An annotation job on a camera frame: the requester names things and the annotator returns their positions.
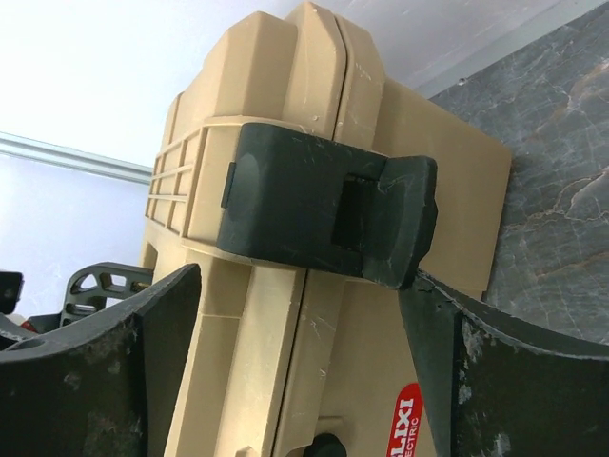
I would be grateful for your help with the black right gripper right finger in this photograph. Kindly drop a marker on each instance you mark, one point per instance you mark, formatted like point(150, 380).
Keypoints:
point(495, 385)

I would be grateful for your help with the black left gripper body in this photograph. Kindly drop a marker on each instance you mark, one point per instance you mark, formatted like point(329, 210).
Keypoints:
point(12, 304)

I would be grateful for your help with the aluminium corner frame profile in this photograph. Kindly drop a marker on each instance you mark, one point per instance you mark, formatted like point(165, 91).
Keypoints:
point(68, 158)

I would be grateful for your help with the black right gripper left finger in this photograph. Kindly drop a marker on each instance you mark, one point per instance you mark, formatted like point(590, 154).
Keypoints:
point(104, 386)

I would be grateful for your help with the tan plastic tool box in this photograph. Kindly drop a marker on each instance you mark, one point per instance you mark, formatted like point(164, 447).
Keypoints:
point(305, 183)

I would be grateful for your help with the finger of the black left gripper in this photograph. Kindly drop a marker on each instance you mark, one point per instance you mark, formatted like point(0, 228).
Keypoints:
point(95, 287)

